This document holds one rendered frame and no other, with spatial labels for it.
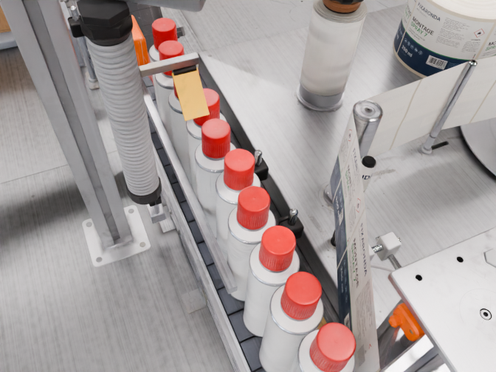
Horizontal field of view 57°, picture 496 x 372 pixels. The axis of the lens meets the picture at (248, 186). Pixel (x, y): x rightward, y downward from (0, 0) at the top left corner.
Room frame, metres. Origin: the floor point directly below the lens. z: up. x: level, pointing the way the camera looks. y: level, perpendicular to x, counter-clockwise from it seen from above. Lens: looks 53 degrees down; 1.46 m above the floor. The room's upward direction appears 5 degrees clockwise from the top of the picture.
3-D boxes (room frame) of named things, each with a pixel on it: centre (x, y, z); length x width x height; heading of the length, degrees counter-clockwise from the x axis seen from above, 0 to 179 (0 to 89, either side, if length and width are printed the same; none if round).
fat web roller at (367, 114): (0.42, -0.14, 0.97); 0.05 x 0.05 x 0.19
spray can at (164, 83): (0.49, 0.11, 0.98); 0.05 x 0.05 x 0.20
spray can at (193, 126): (0.40, 0.06, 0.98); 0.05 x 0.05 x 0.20
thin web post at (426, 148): (0.54, -0.30, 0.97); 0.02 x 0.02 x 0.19
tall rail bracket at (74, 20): (0.71, 0.31, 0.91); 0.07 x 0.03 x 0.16; 118
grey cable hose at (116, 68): (0.27, 0.10, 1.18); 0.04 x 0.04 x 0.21
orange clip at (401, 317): (0.15, -0.14, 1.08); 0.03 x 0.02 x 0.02; 28
